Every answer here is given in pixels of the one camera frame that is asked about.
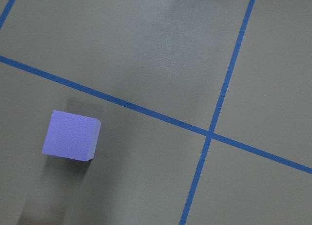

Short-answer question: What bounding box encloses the purple foam block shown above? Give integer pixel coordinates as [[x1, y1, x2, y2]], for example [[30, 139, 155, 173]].
[[42, 110, 101, 161]]

